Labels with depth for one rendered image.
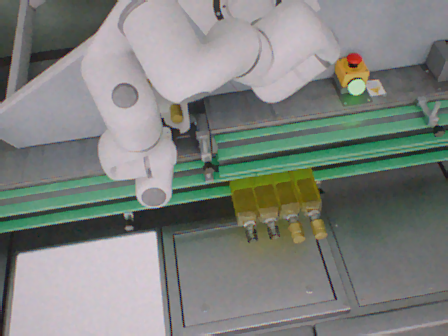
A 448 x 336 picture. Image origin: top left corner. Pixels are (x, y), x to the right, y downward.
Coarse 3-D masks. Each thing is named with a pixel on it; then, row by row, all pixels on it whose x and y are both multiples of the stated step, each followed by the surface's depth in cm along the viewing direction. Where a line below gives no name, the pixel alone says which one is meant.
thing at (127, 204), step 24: (312, 168) 142; (336, 168) 141; (360, 168) 140; (384, 168) 140; (192, 192) 138; (216, 192) 137; (24, 216) 136; (48, 216) 135; (72, 216) 135; (96, 216) 135
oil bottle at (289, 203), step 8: (272, 176) 133; (280, 176) 132; (288, 176) 132; (280, 184) 131; (288, 184) 131; (280, 192) 129; (288, 192) 129; (296, 192) 129; (280, 200) 128; (288, 200) 128; (296, 200) 128; (280, 208) 128; (288, 208) 126; (296, 208) 126; (280, 216) 130; (288, 216) 127
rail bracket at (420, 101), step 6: (420, 96) 130; (426, 96) 131; (414, 102) 132; (420, 102) 129; (426, 102) 130; (438, 102) 122; (426, 108) 128; (426, 114) 126; (432, 114) 125; (426, 120) 127; (432, 120) 125; (432, 126) 125; (438, 126) 124; (438, 132) 123; (444, 132) 123
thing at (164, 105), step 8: (152, 88) 127; (160, 96) 130; (160, 104) 132; (168, 104) 132; (184, 104) 123; (160, 112) 134; (168, 112) 135; (184, 112) 126; (168, 120) 133; (184, 120) 130; (184, 128) 131
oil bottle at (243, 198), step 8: (232, 184) 132; (240, 184) 132; (248, 184) 132; (232, 192) 131; (240, 192) 130; (248, 192) 130; (240, 200) 128; (248, 200) 128; (240, 208) 127; (248, 208) 127; (256, 208) 127; (240, 216) 126; (248, 216) 126; (256, 216) 126; (240, 224) 127; (256, 224) 128
